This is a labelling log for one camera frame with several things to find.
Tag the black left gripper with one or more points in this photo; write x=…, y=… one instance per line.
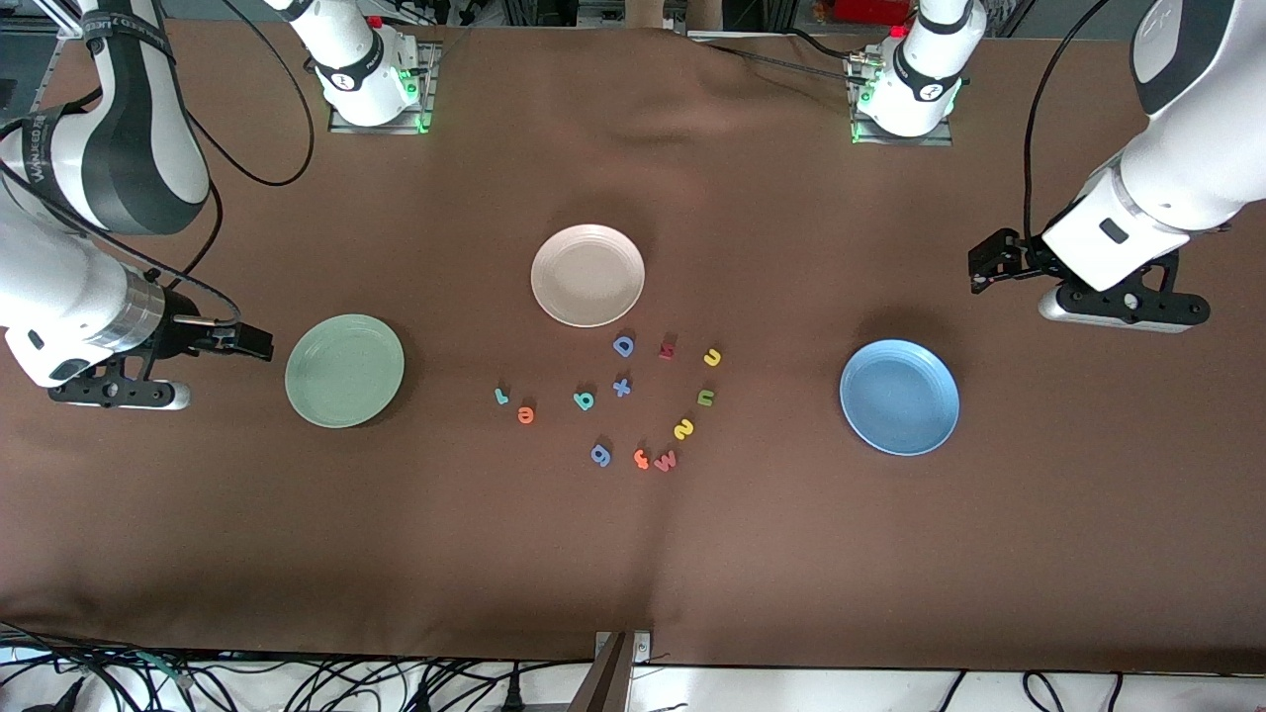
x=1019, y=259

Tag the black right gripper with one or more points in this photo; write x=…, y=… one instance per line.
x=185, y=329

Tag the teal letter b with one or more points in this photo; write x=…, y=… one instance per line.
x=584, y=401

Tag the yellow number 2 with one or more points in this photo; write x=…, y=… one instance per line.
x=683, y=429

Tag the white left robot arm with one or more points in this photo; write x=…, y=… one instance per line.
x=1187, y=163

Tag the green round plate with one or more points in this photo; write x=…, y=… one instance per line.
x=344, y=371

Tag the blue round plate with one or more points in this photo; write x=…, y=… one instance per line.
x=899, y=398

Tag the red box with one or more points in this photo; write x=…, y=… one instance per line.
x=870, y=10

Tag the brown tablecloth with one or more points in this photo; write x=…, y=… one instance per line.
x=890, y=544

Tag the dark red letter h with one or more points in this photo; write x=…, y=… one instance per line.
x=667, y=349

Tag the beige round plate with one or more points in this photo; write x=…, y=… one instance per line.
x=587, y=276

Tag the blue letter D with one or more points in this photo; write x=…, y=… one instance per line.
x=616, y=345

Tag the blue letter g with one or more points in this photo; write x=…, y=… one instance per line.
x=600, y=456

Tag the blue letter x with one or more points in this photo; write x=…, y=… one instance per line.
x=621, y=387

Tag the red letter w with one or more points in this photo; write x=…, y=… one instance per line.
x=666, y=462

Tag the person behind table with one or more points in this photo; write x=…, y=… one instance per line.
x=650, y=12

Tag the brown slanted bar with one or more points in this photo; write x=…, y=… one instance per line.
x=603, y=682

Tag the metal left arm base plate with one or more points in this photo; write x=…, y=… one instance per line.
x=938, y=139

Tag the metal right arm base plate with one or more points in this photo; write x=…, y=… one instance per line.
x=427, y=94

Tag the aluminium frame rail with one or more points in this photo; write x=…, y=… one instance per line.
x=61, y=25

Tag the silver metal bracket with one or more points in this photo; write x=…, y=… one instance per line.
x=643, y=648

